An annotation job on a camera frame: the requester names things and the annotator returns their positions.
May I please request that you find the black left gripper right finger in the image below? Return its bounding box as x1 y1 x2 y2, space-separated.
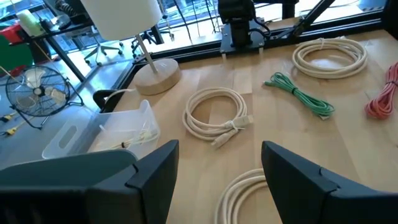
261 140 351 224

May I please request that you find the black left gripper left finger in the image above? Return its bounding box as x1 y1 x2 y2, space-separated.
88 139 180 224

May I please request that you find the thin pale cable bundle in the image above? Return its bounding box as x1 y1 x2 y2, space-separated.
107 126 160 151

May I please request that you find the cream cable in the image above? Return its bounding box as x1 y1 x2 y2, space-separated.
291 37 369 80
182 86 254 149
213 168 269 224

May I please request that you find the green cable bundle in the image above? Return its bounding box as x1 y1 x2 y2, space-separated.
263 72 336 121

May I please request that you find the red cable bundle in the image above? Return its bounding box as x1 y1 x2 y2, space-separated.
364 61 398 120

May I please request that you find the clear plastic bin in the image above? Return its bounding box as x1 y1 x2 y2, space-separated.
42 99 161 160

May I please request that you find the black curved clamp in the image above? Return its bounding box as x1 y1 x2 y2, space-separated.
92 89 126 113

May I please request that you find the black office chair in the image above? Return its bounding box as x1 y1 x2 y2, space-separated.
83 26 124 67

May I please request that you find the black metal floor fan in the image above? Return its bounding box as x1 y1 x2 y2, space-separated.
5 64 85 131

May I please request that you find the yellow floor plug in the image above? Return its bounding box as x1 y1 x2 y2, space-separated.
0 113 19 137

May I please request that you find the black side desk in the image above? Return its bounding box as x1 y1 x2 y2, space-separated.
18 18 94 83

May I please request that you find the white lamp with wooden base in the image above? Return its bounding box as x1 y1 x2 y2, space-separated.
80 0 182 96

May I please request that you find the green board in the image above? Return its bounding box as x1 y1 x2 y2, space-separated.
0 34 34 75

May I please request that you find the pale green cup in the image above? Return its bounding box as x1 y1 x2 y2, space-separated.
17 9 45 37

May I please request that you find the red box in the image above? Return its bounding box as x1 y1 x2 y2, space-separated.
0 24 24 44

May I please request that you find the white lamp cord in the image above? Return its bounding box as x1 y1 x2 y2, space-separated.
104 88 137 105

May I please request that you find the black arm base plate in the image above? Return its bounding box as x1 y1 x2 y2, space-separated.
220 21 266 56

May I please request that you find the black aluminium table frame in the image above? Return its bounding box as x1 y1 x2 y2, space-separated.
116 0 398 93

